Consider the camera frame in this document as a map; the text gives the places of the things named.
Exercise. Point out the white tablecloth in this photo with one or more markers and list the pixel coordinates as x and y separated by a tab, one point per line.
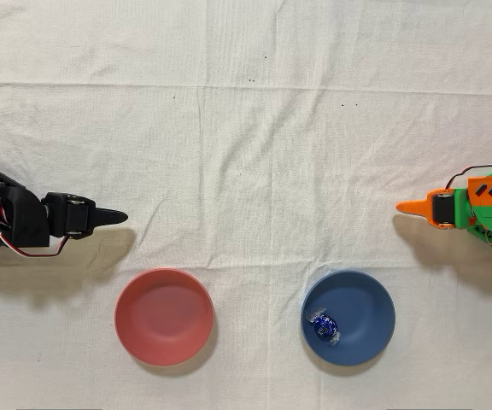
246	149

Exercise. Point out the blue candy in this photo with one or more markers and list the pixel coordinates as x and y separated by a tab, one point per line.
325	326

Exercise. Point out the orange green gripper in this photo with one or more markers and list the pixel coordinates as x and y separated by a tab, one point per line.
443	209

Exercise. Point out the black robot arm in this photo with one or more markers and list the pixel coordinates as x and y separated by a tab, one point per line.
19	218

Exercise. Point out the pink bowl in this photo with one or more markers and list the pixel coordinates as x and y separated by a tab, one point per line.
164	318

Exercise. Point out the blue bowl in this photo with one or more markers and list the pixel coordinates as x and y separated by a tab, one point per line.
365	307

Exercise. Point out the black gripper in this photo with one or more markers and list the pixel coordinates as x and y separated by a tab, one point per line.
76	215

